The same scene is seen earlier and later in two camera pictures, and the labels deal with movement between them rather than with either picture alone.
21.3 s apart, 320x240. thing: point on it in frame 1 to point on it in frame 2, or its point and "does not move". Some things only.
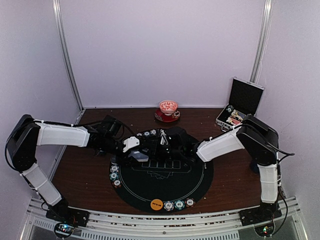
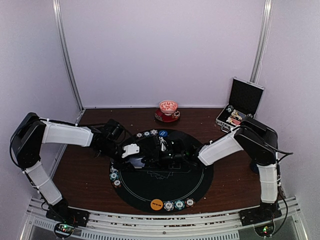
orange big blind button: (156, 204) does not move
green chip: (146, 134) does not move
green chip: (114, 176) does not move
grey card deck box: (139, 156) to (137, 162)
